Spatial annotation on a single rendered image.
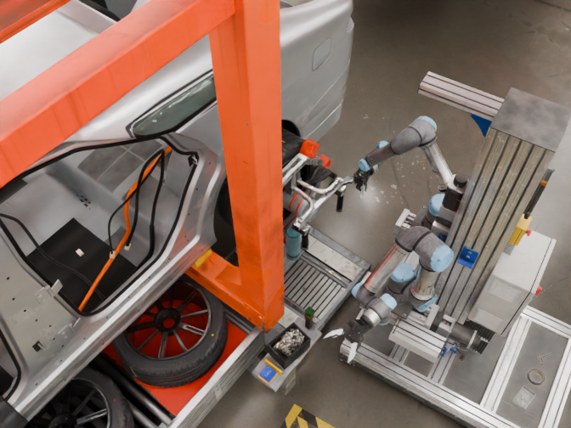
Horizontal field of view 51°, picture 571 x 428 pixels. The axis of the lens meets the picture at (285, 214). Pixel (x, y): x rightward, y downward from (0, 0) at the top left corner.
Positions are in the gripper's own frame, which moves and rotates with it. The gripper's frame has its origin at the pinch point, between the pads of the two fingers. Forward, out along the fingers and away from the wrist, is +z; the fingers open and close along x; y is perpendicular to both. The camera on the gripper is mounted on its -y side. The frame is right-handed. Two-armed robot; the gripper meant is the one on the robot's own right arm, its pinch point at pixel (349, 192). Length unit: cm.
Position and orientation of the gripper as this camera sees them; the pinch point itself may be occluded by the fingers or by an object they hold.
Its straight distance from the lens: 359.7
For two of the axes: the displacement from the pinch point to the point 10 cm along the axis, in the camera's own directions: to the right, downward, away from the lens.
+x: 7.8, 5.2, -3.5
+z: -6.3, 6.4, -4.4
